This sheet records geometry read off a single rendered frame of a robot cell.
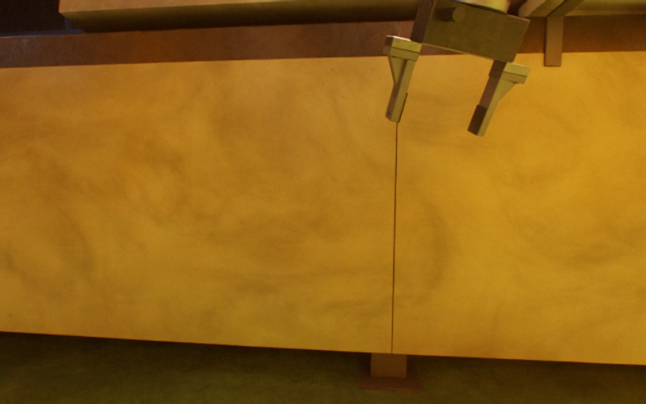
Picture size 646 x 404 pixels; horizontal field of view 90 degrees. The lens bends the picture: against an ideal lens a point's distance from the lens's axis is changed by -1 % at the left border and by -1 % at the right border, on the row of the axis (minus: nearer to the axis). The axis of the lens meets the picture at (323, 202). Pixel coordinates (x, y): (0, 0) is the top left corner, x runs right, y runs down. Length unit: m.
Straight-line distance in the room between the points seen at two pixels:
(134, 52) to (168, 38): 0.08
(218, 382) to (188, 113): 0.60
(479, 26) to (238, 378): 0.81
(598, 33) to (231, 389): 1.03
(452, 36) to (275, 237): 0.48
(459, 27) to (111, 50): 0.70
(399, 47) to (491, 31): 0.11
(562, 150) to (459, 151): 0.19
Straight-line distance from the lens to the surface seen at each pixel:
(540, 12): 0.86
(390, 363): 0.84
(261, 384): 0.85
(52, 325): 1.03
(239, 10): 0.81
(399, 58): 0.47
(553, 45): 0.81
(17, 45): 1.04
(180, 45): 0.82
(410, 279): 0.72
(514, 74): 0.54
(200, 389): 0.86
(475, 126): 0.54
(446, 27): 0.47
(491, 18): 0.50
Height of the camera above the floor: 0.46
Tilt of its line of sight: 5 degrees down
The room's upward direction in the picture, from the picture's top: straight up
